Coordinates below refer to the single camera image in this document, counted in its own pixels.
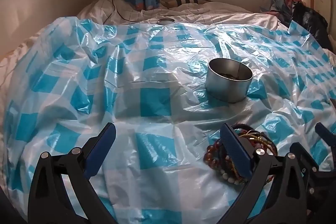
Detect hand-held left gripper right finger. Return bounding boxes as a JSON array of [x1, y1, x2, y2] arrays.
[[220, 123, 309, 224]]

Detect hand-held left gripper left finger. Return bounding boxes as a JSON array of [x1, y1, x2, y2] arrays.
[[28, 123, 117, 224]]

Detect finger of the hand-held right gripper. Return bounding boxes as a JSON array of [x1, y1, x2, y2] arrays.
[[315, 122, 336, 147], [290, 143, 336, 195]]

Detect black cord bracelet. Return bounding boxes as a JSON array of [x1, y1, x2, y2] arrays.
[[230, 123, 253, 135]]

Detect gold bangle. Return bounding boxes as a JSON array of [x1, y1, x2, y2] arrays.
[[240, 131, 277, 155]]

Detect white oval bead bracelet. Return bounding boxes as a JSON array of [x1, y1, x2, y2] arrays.
[[221, 172, 248, 186]]

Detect round metal tin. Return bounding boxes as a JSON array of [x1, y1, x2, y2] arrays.
[[205, 58, 254, 103]]

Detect blue checkered plastic sheet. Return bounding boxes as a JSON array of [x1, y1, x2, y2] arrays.
[[4, 17, 336, 224]]

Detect black plastic bag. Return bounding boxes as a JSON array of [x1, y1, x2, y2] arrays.
[[289, 2, 336, 48]]

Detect striped pillow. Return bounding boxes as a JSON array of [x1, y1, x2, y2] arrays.
[[163, 0, 213, 8]]

